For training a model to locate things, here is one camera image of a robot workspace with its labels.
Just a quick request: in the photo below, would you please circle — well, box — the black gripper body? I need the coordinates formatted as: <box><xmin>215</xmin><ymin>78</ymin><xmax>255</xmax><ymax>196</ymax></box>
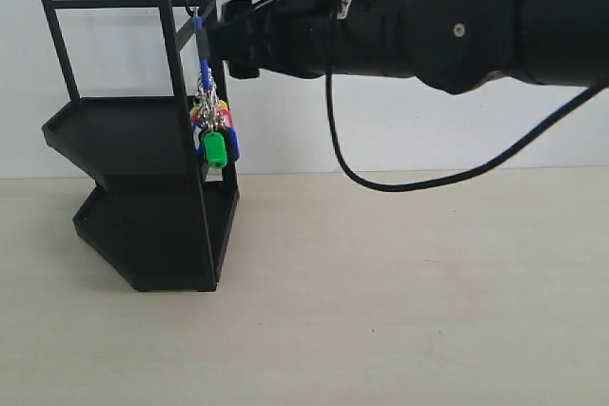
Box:
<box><xmin>222</xmin><ymin>0</ymin><xmax>341</xmax><ymax>79</ymax></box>

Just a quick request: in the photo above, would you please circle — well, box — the colourful key tag bunch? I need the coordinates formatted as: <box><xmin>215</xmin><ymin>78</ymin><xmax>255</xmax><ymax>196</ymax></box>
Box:
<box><xmin>189</xmin><ymin>16</ymin><xmax>240</xmax><ymax>169</ymax></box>

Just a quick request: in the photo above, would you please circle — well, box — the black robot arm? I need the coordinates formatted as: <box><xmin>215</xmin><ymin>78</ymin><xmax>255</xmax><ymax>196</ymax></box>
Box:
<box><xmin>207</xmin><ymin>0</ymin><xmax>608</xmax><ymax>95</ymax></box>

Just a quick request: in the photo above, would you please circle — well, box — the black metal two-tier rack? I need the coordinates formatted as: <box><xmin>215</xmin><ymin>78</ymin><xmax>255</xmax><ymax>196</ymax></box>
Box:
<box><xmin>41</xmin><ymin>0</ymin><xmax>239</xmax><ymax>292</ymax></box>

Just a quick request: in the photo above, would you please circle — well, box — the black cable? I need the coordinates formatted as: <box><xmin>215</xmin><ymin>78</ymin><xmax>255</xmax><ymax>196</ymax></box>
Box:
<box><xmin>324</xmin><ymin>0</ymin><xmax>609</xmax><ymax>193</ymax></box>

